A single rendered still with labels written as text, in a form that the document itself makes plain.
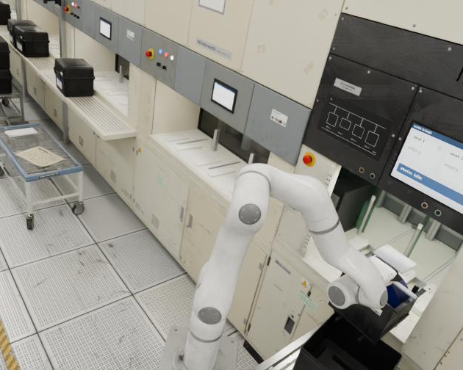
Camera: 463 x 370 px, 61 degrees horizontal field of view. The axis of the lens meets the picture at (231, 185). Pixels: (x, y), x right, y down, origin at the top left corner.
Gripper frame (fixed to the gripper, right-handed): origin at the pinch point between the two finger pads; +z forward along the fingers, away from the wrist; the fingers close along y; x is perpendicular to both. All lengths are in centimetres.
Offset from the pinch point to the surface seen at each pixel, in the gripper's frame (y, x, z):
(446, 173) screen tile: -2.1, 31.9, 15.1
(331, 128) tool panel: -50, 28, 15
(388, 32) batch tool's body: -41, 68, 15
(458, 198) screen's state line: 4.8, 26.1, 15.1
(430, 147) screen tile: -10.6, 37.6, 15.0
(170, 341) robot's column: -41, -49, -58
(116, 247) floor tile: -181, -126, -14
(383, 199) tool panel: -53, -32, 101
